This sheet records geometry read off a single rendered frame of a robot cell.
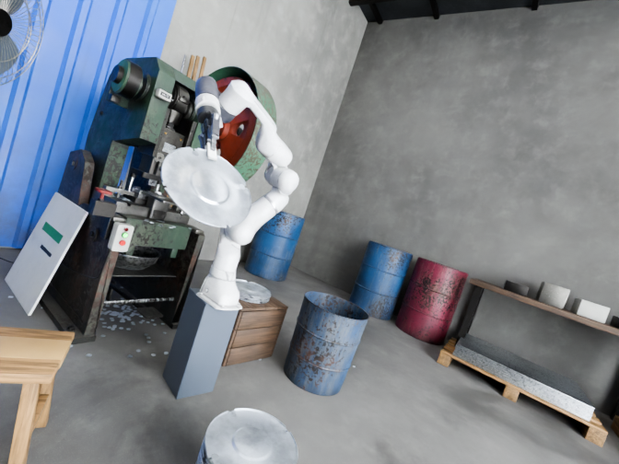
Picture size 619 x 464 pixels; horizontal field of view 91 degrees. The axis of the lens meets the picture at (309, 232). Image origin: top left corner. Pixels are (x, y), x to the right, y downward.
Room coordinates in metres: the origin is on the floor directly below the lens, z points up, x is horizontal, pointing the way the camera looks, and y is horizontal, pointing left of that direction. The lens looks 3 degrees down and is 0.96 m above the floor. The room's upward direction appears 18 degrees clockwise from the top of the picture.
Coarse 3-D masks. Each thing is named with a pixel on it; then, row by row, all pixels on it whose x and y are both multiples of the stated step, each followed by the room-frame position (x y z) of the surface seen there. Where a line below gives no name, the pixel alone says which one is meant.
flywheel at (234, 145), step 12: (216, 84) 2.21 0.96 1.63; (228, 84) 2.13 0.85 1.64; (240, 120) 2.06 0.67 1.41; (252, 120) 1.95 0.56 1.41; (228, 132) 2.11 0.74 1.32; (240, 132) 2.21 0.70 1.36; (252, 132) 1.93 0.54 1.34; (216, 144) 2.15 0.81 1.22; (228, 144) 2.08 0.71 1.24; (240, 144) 2.02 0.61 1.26; (228, 156) 2.06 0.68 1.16; (240, 156) 1.95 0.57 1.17
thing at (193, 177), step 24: (168, 168) 0.86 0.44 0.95; (192, 168) 0.92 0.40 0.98; (216, 168) 1.00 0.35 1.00; (168, 192) 0.81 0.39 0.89; (192, 192) 0.87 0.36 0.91; (216, 192) 0.93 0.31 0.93; (240, 192) 1.01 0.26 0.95; (192, 216) 0.82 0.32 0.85; (216, 216) 0.89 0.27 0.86; (240, 216) 0.96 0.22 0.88
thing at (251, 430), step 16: (224, 416) 0.96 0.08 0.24; (240, 416) 0.98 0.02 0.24; (256, 416) 1.01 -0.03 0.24; (272, 416) 1.03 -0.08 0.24; (208, 432) 0.88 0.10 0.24; (224, 432) 0.90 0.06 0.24; (240, 432) 0.91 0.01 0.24; (256, 432) 0.93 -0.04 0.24; (272, 432) 0.96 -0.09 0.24; (288, 432) 0.98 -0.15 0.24; (208, 448) 0.82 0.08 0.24; (224, 448) 0.84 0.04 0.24; (240, 448) 0.85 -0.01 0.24; (256, 448) 0.87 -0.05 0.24; (272, 448) 0.89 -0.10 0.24; (288, 448) 0.91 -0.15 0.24
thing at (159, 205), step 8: (144, 192) 1.74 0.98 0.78; (152, 192) 1.79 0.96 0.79; (152, 200) 1.72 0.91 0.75; (160, 200) 1.64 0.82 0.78; (168, 200) 1.72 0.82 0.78; (152, 208) 1.71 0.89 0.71; (160, 208) 1.75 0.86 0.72; (168, 208) 1.79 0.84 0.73; (152, 216) 1.72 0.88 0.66; (160, 216) 1.76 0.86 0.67
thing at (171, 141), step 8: (168, 128) 1.81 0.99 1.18; (168, 136) 1.78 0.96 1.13; (176, 136) 1.82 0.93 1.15; (184, 136) 1.86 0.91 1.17; (160, 144) 1.75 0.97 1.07; (168, 144) 1.79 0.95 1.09; (176, 144) 1.83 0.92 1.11; (160, 152) 1.77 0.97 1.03; (168, 152) 1.80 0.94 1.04; (144, 160) 1.79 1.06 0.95; (152, 160) 1.74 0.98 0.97; (160, 160) 1.76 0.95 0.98; (144, 168) 1.77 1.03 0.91; (152, 168) 1.75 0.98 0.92; (160, 168) 1.75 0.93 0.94; (160, 176) 1.77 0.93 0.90
